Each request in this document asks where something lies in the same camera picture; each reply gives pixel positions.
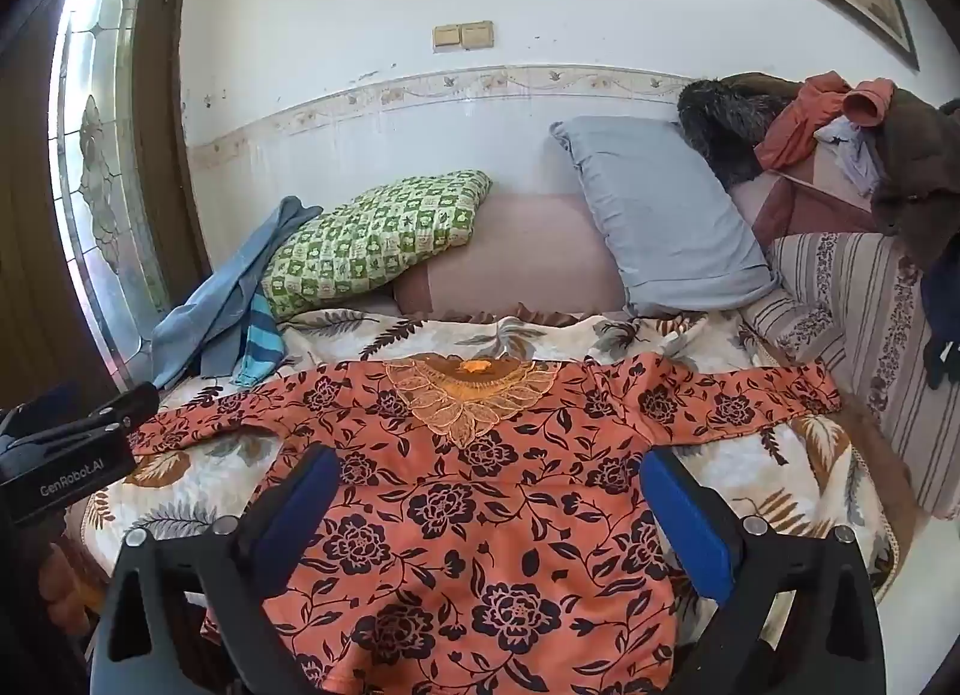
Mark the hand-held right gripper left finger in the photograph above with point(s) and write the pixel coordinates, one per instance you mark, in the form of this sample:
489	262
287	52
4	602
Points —
307	507

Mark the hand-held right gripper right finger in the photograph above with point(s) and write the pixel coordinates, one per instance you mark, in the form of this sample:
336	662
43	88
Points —
686	530

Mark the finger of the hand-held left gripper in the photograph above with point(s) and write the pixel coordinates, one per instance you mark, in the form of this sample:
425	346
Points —
124	410

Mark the orange floral shirt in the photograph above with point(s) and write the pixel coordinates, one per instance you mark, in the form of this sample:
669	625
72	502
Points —
450	515

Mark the leaf print blanket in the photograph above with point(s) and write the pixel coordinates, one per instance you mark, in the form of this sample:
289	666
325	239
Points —
787	459

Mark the blue striped cloth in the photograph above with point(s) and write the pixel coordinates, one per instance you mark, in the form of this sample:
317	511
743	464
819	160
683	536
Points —
259	350

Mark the brown wooden door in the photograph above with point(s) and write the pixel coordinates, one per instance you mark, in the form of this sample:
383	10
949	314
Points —
30	215

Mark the stained glass window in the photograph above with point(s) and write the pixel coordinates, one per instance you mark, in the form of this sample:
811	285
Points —
105	162

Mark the green checkered pillow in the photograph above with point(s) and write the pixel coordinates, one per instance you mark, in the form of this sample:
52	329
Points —
367	237

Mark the grey-blue pillow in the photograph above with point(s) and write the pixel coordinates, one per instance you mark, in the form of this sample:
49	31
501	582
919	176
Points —
660	215

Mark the pink quilted cushion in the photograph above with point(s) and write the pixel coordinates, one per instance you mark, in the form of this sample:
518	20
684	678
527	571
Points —
525	252

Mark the dark blue garment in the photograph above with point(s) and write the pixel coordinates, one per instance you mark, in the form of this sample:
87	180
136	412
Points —
943	335

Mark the white lavender garment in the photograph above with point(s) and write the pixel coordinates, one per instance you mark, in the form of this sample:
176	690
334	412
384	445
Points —
851	155

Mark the black fur garment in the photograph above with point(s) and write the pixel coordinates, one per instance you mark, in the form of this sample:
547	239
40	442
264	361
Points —
727	121

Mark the rust red garment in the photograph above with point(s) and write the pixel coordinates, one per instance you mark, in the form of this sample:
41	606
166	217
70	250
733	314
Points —
802	121

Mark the dark brown garment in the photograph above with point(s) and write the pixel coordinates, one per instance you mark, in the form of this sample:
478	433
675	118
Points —
919	162

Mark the beige wall switch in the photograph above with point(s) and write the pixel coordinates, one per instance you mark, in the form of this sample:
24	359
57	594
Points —
448	38
478	35

